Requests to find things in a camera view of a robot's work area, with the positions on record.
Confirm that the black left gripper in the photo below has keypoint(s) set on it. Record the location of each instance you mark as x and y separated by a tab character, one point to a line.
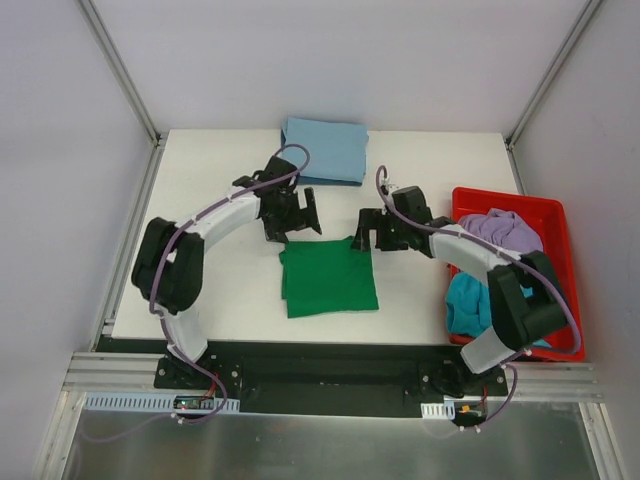
298	218

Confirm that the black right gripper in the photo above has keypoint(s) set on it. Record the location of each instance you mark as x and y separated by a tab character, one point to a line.
375	230

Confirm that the green t-shirt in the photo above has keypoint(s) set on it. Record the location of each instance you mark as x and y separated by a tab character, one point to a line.
326	277

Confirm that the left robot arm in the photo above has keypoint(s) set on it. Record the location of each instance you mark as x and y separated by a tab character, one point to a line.
169	268

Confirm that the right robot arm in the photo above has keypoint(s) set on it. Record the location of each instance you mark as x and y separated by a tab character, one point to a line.
525	297

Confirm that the light blue folded t-shirt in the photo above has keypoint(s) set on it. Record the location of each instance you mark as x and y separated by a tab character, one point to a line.
333	146

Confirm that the teal crumpled t-shirt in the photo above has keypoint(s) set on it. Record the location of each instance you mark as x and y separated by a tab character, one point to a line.
468	310

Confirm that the lavender crumpled t-shirt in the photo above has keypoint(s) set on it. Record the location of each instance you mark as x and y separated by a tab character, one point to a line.
505	229

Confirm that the red plastic bin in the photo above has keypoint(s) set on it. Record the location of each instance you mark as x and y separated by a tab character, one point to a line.
547	218

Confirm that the left aluminium frame post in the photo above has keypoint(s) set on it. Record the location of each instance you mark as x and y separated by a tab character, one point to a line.
120	72

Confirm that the aluminium frame post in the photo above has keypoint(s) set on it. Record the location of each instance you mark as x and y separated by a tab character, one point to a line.
578	28
120	72

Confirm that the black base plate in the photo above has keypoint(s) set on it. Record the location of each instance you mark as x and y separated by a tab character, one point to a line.
351	380

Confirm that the right aluminium frame post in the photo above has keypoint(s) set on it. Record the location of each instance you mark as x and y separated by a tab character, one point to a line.
578	28

